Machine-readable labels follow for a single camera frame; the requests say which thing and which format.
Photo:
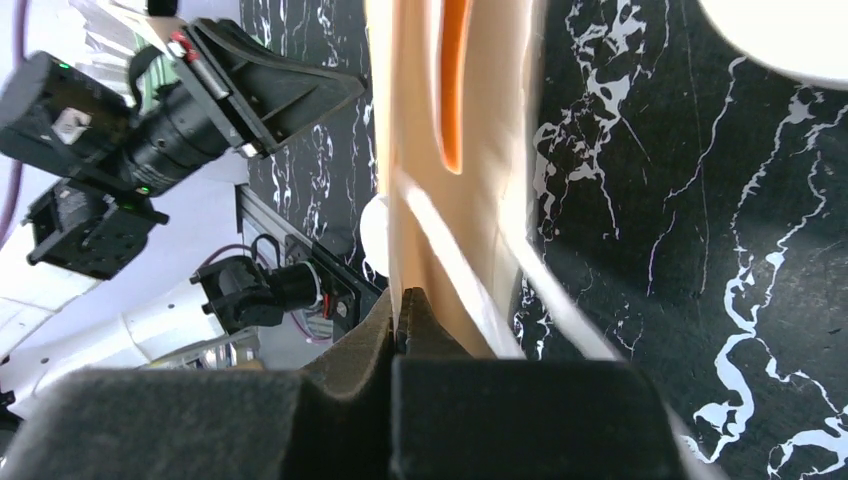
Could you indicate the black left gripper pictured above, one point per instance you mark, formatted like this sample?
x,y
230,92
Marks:
x,y
231,93

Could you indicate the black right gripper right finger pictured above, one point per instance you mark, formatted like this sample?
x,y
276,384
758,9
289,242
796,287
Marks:
x,y
456,417

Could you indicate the white plastic cup lid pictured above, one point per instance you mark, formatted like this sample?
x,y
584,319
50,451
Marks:
x,y
804,40

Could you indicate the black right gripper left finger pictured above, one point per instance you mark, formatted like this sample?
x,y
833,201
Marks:
x,y
326,420

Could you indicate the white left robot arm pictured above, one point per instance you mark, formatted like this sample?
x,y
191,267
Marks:
x,y
97,272

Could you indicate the brown paper takeout bag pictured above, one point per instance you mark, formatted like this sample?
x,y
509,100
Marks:
x,y
455,86

